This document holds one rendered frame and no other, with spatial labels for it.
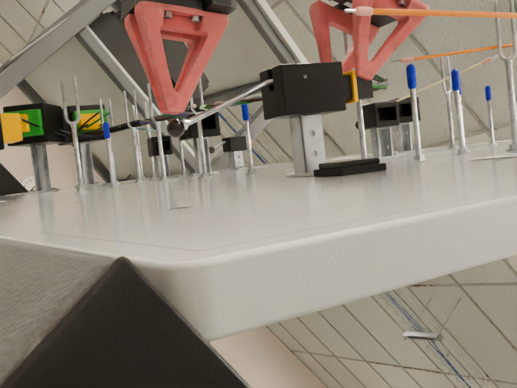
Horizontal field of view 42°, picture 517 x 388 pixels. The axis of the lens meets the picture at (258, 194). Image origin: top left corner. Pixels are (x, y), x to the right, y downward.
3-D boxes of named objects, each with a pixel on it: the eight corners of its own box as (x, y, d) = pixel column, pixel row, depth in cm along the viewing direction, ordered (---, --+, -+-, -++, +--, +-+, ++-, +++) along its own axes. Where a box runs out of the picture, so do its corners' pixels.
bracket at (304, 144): (285, 177, 57) (279, 118, 57) (310, 174, 58) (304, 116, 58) (311, 175, 53) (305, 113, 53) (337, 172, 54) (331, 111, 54)
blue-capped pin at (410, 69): (407, 163, 59) (398, 65, 59) (421, 161, 60) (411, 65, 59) (418, 162, 58) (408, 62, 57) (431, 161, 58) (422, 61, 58)
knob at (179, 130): (165, 138, 51) (163, 121, 51) (182, 137, 52) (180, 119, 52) (170, 138, 50) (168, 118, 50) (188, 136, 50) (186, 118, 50)
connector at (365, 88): (308, 104, 57) (306, 81, 57) (355, 102, 59) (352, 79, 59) (328, 100, 55) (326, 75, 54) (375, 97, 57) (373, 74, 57)
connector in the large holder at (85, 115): (105, 133, 120) (102, 110, 120) (111, 132, 118) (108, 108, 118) (74, 135, 117) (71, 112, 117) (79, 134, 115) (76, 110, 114)
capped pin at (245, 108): (255, 173, 81) (248, 102, 80) (260, 173, 80) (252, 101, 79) (244, 175, 80) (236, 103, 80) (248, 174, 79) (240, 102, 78)
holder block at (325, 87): (264, 120, 56) (258, 72, 56) (321, 115, 58) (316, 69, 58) (286, 115, 52) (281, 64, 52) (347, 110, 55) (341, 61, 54)
